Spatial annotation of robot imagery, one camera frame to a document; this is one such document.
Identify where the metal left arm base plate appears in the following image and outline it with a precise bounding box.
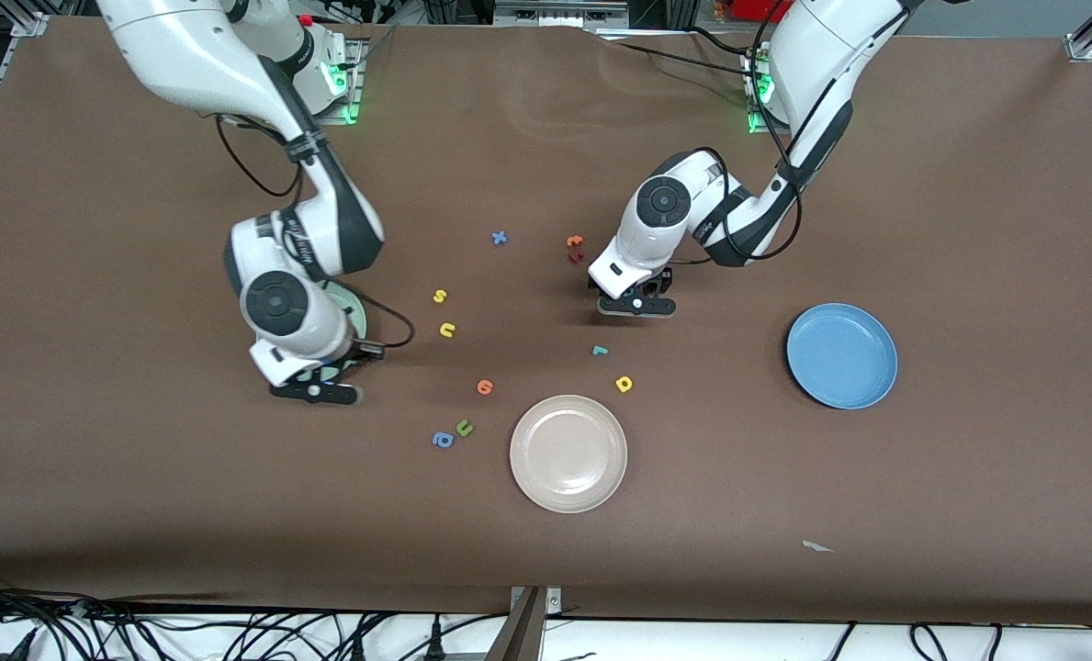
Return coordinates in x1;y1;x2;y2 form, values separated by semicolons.
746;55;790;137

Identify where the metal table edge bracket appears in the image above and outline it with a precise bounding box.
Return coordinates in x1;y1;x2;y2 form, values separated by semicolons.
509;586;563;661

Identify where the beige plate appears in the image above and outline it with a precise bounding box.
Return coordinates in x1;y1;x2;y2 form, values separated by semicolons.
509;394;629;514

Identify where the black cable on table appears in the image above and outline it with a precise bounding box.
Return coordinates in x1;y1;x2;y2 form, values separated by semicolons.
596;26;771;84

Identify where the grey metal rack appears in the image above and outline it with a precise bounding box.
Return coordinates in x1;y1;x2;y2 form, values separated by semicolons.
493;0;631;28

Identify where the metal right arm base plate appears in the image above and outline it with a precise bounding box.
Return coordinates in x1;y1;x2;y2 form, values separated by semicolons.
311;41;363;125

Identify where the long black right arm cable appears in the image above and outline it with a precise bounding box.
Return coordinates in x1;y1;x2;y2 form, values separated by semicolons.
215;115;310;198

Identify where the blue plate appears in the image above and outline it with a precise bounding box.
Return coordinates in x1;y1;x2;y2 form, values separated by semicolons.
785;302;899;410

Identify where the green plate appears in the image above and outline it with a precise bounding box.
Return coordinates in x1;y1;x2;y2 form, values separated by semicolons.
321;283;368;379

